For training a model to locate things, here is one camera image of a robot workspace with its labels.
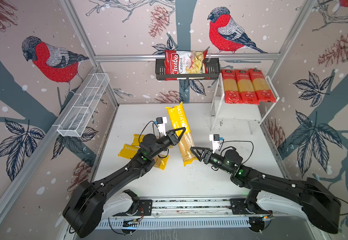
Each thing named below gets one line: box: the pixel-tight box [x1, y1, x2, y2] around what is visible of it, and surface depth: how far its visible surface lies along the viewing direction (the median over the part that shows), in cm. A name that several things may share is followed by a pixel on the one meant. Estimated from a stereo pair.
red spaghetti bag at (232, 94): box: [221, 69, 243, 104], surface depth 82 cm
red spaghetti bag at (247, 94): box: [234, 69, 260, 105], surface depth 81 cm
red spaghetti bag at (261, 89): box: [248, 69, 277, 103], surface depth 81 cm
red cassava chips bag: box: [164, 50, 210, 81], surface depth 89 cm
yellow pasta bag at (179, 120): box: [165, 101, 198, 167], surface depth 71 cm
